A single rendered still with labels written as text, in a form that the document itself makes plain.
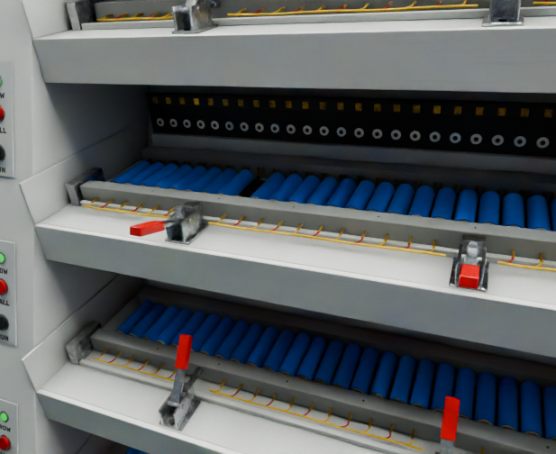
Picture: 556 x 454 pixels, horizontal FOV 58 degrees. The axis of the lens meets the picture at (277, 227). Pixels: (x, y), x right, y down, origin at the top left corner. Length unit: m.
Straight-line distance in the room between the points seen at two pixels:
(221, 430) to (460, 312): 0.27
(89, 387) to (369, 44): 0.47
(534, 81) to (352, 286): 0.21
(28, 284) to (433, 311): 0.43
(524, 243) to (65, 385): 0.51
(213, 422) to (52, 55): 0.41
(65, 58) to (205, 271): 0.26
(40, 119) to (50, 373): 0.29
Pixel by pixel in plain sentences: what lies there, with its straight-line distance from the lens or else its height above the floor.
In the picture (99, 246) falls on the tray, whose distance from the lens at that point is 0.55.
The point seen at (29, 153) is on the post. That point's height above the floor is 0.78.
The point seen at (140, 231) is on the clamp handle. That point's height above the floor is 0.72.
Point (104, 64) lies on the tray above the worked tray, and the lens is 0.55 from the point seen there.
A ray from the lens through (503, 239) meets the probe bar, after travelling 0.45.
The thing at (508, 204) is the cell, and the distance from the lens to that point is 0.51.
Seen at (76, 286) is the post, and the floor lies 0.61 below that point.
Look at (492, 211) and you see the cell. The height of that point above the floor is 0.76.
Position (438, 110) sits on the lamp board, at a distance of 0.55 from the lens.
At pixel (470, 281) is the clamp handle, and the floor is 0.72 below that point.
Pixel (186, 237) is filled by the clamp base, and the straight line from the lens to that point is 0.49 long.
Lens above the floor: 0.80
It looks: 9 degrees down
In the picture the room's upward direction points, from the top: 4 degrees clockwise
